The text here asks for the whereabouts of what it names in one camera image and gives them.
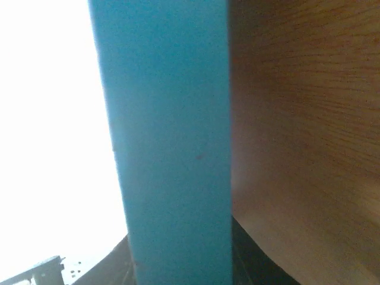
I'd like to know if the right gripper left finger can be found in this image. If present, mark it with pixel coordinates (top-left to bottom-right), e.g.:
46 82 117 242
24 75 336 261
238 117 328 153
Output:
73 236 137 285

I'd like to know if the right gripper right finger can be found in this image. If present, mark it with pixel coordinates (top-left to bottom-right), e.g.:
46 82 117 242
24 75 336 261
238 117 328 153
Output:
232 218 299 285

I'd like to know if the teal picture frame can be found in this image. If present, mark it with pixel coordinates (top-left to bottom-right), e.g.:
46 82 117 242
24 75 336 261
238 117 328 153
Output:
89 1 233 284

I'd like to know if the aluminium front rail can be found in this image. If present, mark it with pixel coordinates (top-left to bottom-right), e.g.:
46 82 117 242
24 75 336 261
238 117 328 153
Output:
1 255 65 285

